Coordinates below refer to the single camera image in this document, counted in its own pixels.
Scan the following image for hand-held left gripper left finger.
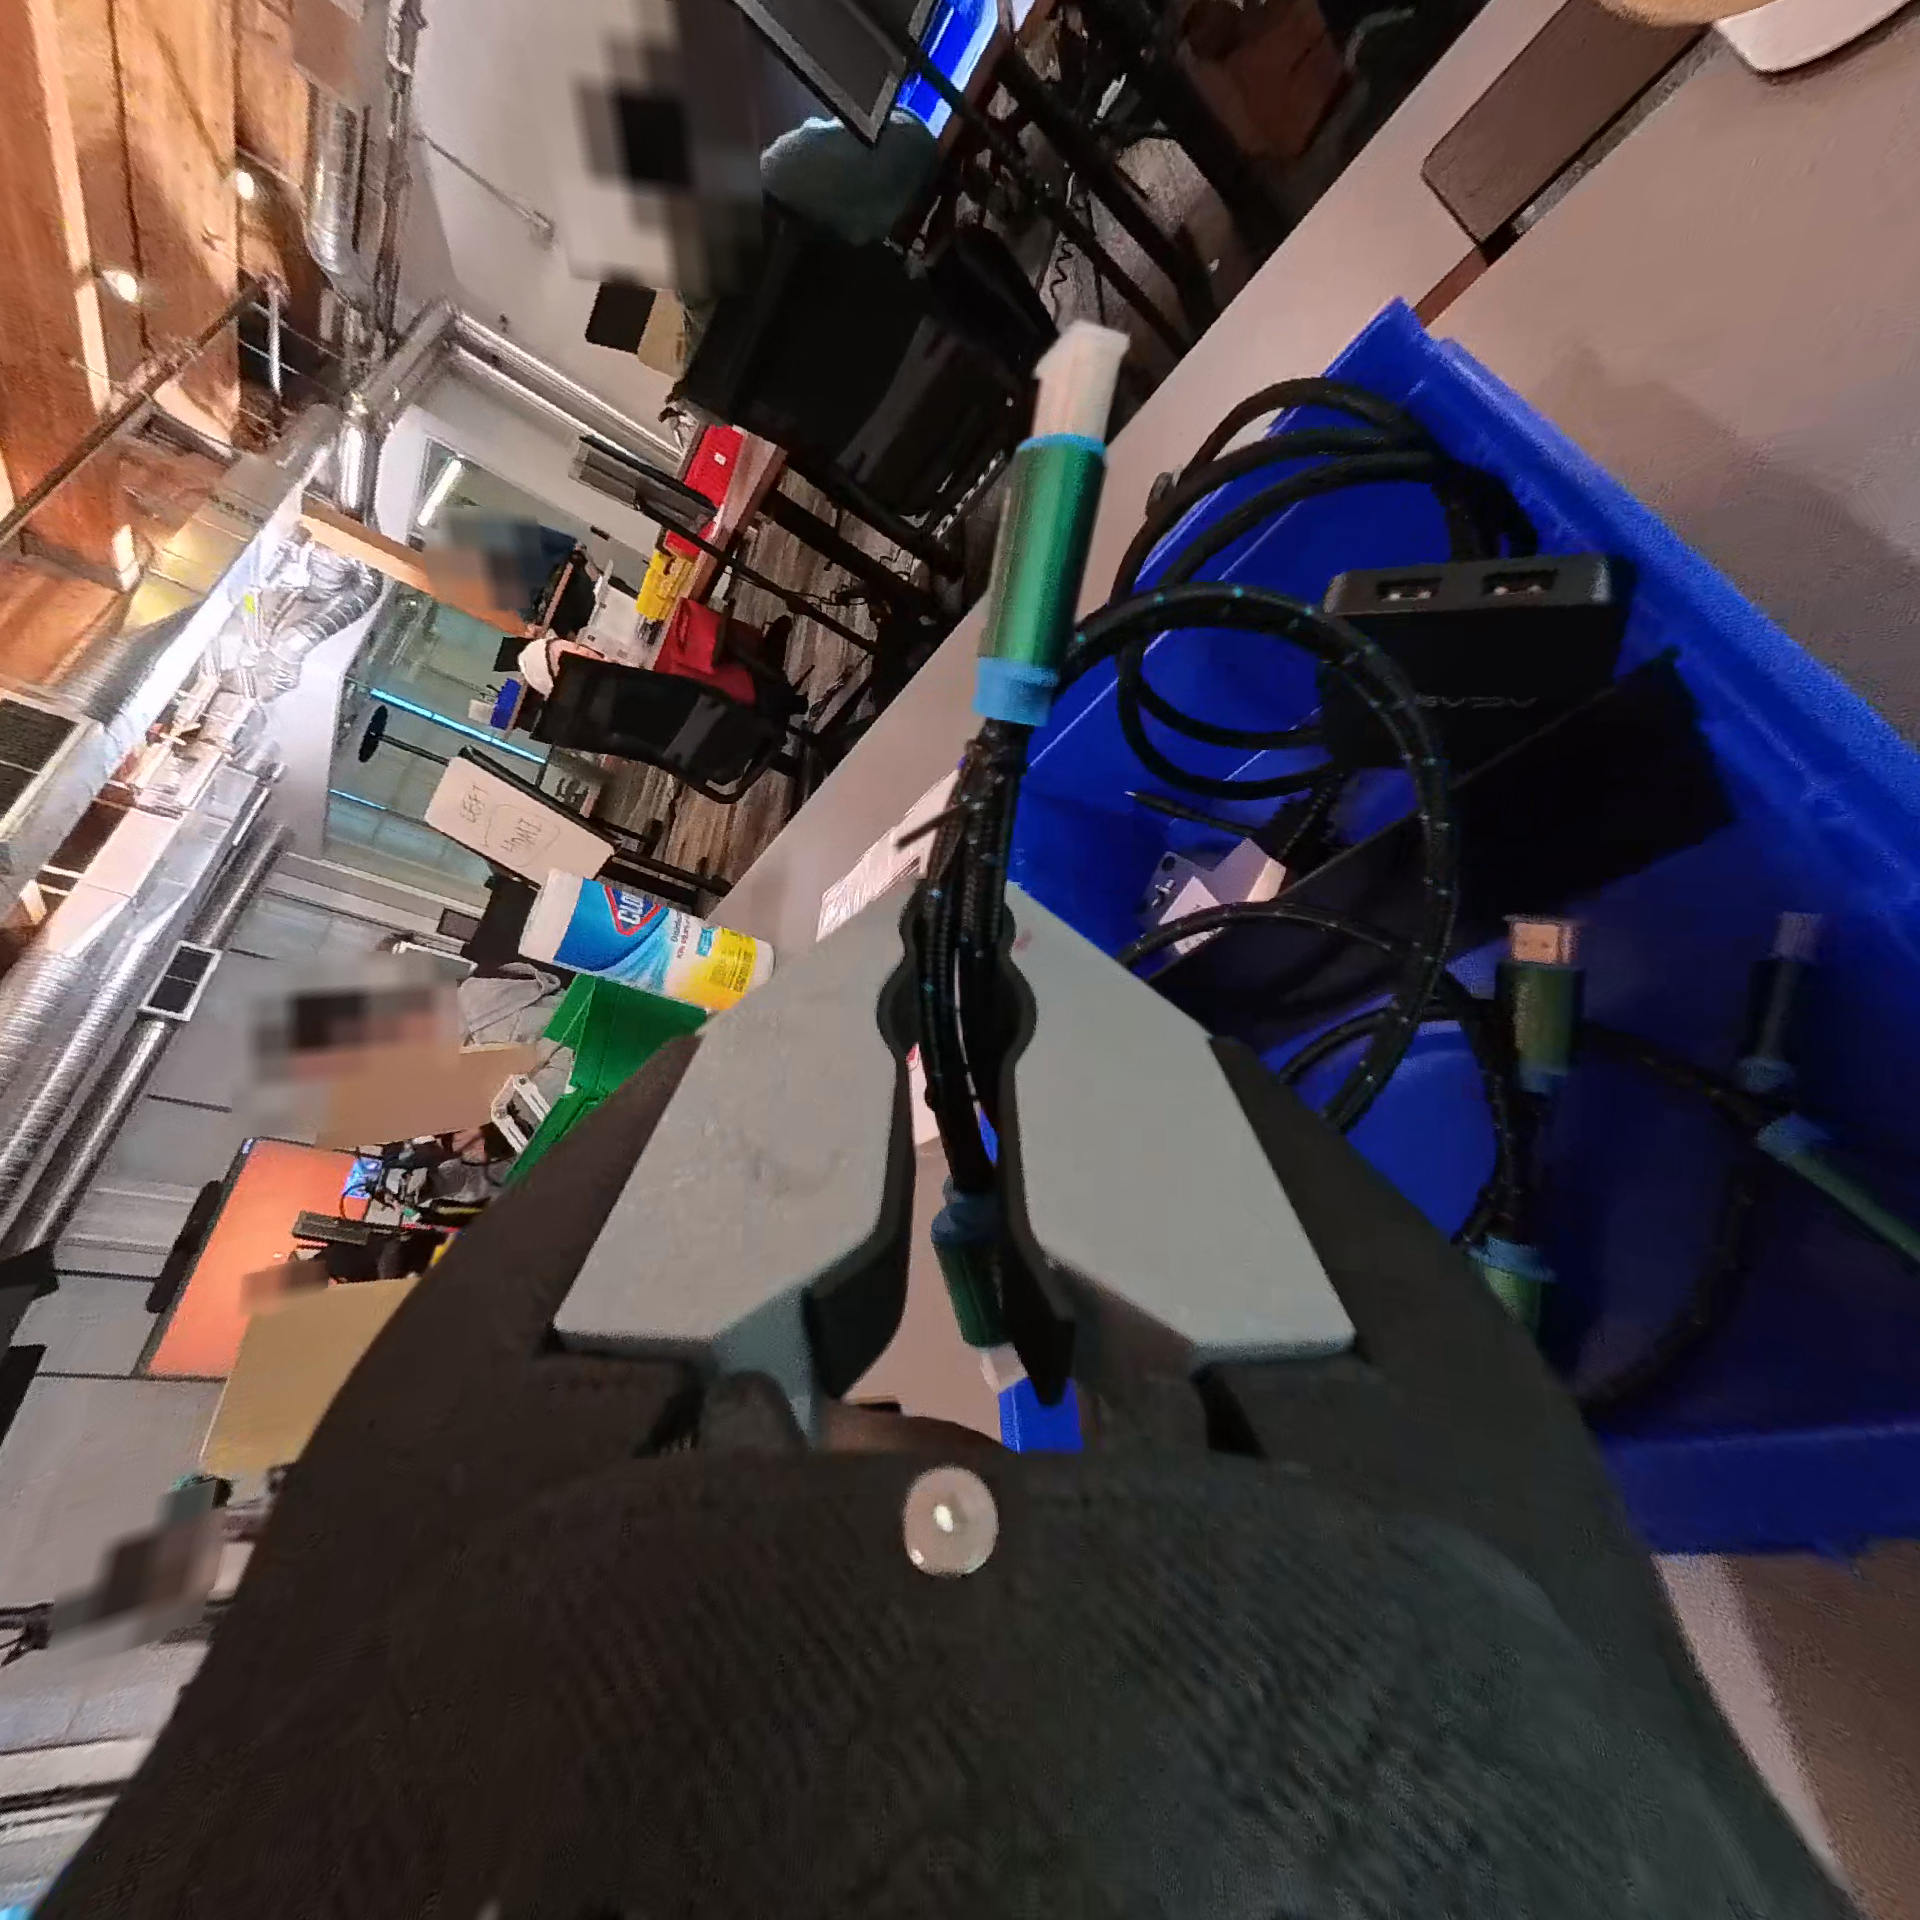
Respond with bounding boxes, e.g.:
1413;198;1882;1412
553;893;925;1439

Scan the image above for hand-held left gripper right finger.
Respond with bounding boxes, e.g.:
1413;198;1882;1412
982;881;1362;1412

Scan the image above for blue plastic bin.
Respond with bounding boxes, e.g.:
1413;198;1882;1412
996;294;1920;1562

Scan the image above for white plug cap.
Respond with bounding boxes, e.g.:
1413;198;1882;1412
1032;321;1132;447

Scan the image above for green plastic bin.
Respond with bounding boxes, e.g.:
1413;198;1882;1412
506;974;721;1187

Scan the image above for white wipes canister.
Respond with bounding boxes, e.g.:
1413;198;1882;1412
517;866;779;1011

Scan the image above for small white adapter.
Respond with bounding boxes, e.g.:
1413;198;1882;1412
1147;839;1293;932

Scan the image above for white table label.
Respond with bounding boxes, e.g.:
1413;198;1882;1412
817;853;933;947

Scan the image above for white sign board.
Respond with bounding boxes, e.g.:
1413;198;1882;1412
424;753;618;888

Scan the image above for red bag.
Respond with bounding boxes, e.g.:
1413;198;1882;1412
661;595;761;707

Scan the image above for black flat panel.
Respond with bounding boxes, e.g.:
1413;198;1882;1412
1290;651;1740;962

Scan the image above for teal cloth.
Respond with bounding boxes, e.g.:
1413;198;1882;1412
761;111;941;241

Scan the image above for dark desk grommet panel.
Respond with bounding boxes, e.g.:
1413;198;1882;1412
1423;0;1713;250

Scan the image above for black monitor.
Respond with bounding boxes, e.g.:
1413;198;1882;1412
734;0;920;144

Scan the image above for monitor with blue screen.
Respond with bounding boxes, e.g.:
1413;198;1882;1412
885;0;1005;138

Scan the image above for white tablet stand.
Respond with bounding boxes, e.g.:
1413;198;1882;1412
1710;0;1920;74

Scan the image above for silver air duct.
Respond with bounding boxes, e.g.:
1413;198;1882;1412
0;815;294;1254

